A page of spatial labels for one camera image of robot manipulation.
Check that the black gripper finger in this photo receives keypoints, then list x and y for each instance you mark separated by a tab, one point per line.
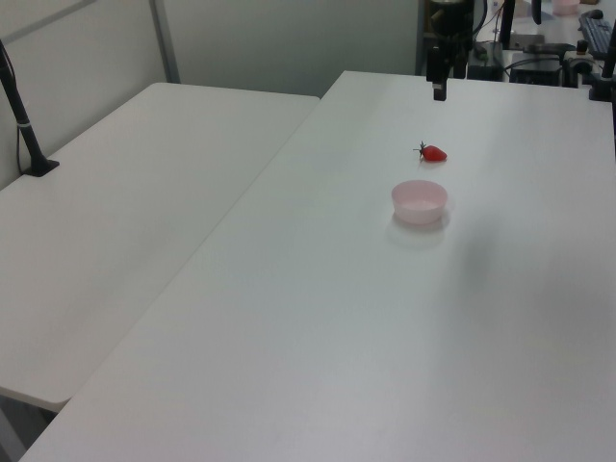
459	61
437	72

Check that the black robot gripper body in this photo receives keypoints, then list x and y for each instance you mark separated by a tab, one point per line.
451	19

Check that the red toy strawberry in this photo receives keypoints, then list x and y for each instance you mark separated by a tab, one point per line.
434	153

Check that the pink plastic bowl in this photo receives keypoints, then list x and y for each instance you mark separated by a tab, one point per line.
418	204

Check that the black upright pole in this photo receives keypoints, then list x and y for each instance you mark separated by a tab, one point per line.
507	21

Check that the black equipment box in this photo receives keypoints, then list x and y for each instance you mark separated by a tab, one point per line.
541	69

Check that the small pink container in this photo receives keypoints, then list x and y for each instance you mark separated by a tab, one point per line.
564	6

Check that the black computer keyboard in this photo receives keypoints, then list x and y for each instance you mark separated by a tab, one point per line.
597	33

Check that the white side table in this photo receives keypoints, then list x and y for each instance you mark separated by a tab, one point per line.
120	231

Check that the black camera stand pole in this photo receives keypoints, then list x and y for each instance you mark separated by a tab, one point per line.
21	122

